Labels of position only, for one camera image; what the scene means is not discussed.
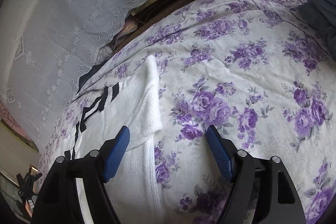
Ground white lace cover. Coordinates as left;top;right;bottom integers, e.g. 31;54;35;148
1;0;147;149

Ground white knit sweater black trim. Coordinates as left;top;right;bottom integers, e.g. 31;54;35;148
70;56;162;223

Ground blue fleece garment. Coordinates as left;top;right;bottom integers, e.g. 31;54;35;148
298;0;335;58

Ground purple floral bed sheet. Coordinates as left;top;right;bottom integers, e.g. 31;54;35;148
39;0;335;223

